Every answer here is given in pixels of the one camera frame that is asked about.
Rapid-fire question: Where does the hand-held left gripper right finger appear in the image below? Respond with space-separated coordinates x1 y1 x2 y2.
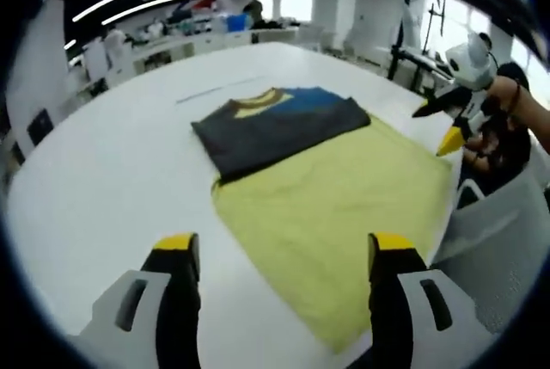
367 231 495 369

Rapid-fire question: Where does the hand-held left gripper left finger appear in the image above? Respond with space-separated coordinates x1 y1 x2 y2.
79 232 203 369

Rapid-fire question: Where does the yellow blue grey garment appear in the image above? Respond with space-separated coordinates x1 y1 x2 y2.
190 86 453 355

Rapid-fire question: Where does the person's right hand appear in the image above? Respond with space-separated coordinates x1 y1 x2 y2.
484 75 520 115

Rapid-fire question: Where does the black metal stand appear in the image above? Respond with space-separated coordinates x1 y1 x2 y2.
386 0 456 86

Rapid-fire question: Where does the white plastic chair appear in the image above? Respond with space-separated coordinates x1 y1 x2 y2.
429 136 550 335

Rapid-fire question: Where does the black cabinet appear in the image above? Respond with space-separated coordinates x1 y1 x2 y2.
26 108 55 146

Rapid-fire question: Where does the blue storage bin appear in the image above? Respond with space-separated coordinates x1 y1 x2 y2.
226 15 249 34

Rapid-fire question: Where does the white desk row with drawers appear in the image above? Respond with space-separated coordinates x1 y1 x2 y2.
81 24 302 86

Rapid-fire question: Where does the red wrist cord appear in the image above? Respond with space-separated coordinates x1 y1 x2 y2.
509 80 523 114

